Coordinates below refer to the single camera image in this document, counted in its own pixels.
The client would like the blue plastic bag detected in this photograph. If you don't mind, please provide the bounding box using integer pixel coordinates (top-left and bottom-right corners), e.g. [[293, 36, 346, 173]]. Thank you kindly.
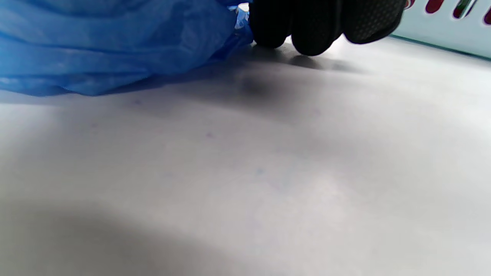
[[0, 0, 254, 97]]

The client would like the person's right hand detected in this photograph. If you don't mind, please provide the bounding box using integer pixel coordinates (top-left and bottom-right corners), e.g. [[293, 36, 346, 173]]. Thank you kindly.
[[249, 0, 407, 57]]

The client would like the light blue plastic basket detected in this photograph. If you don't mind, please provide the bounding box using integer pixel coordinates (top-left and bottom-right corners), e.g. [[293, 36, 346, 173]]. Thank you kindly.
[[390, 0, 491, 60]]

